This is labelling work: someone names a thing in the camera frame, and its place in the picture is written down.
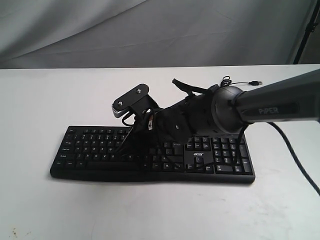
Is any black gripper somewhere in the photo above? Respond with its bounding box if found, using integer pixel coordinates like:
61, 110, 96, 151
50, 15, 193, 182
114, 94, 215, 154

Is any black acer keyboard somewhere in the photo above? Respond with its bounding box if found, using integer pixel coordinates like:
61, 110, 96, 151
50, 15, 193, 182
49, 126, 256, 184

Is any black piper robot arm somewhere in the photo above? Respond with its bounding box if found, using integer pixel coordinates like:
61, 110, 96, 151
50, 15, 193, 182
112, 70, 320, 148

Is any grey backdrop cloth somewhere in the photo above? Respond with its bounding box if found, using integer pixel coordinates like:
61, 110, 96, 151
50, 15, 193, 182
0, 0, 316, 69

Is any black tripod stand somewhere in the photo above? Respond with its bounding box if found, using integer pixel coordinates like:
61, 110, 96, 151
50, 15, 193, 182
292, 0, 320, 65

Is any black USB cable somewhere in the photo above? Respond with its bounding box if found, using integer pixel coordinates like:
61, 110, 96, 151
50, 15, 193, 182
219, 75, 264, 88

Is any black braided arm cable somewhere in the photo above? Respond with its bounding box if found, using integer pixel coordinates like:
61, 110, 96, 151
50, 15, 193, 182
268, 121, 320, 198

